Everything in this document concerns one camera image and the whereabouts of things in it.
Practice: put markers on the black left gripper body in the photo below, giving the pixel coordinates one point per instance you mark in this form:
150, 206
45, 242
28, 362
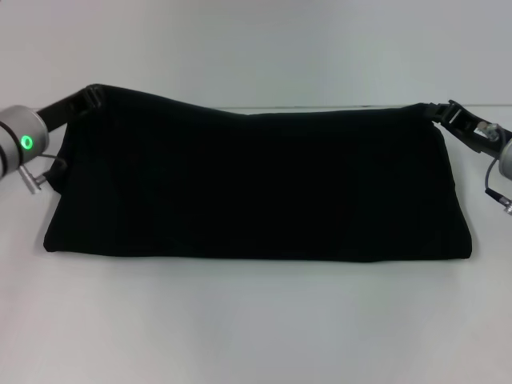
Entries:
56, 112

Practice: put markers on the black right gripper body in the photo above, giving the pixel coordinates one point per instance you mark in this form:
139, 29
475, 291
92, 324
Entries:
478, 130

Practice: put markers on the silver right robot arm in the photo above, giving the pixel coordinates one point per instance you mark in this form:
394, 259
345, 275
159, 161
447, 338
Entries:
506, 160

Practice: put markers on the black shirt with FREE print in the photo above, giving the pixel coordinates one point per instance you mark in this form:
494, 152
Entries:
256, 180

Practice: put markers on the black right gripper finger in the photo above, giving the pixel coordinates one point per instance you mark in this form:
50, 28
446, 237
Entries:
442, 112

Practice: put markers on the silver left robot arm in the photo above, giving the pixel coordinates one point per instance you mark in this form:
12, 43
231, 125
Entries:
20, 138

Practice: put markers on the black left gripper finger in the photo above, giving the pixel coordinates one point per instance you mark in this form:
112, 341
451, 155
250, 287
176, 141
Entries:
90, 100

